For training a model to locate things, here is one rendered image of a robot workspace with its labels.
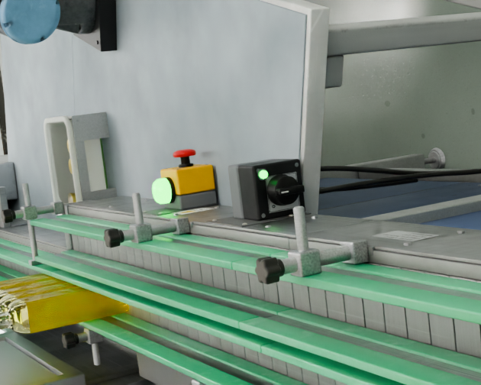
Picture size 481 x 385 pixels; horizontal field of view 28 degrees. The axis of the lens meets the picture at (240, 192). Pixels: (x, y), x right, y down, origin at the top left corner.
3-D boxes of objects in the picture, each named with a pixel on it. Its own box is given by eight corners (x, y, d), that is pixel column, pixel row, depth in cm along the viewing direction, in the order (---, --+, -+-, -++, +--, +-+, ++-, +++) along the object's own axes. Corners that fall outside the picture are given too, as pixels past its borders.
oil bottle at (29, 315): (118, 307, 179) (6, 332, 169) (114, 277, 178) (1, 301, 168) (130, 312, 174) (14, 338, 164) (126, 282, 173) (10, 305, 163)
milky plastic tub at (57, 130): (91, 209, 223) (55, 215, 219) (78, 114, 221) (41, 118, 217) (117, 214, 208) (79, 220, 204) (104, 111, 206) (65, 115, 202)
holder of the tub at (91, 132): (95, 231, 224) (64, 237, 220) (80, 114, 221) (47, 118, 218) (122, 237, 209) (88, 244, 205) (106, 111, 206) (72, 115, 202)
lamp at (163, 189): (166, 202, 166) (150, 205, 164) (163, 176, 165) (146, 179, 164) (177, 203, 162) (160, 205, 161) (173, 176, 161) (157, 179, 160)
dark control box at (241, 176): (281, 209, 146) (232, 218, 142) (275, 157, 146) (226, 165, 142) (310, 212, 139) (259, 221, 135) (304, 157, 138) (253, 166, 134)
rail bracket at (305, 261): (355, 259, 108) (252, 282, 102) (348, 195, 107) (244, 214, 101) (376, 263, 105) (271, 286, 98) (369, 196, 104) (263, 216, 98)
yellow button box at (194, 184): (202, 202, 171) (164, 208, 167) (197, 160, 170) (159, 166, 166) (220, 204, 164) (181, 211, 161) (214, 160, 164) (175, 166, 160)
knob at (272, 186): (295, 202, 138) (308, 204, 135) (268, 208, 136) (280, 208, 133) (292, 172, 138) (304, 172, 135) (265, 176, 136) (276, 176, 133)
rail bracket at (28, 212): (66, 257, 202) (8, 268, 196) (56, 178, 200) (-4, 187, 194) (71, 258, 199) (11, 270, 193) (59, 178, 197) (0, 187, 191)
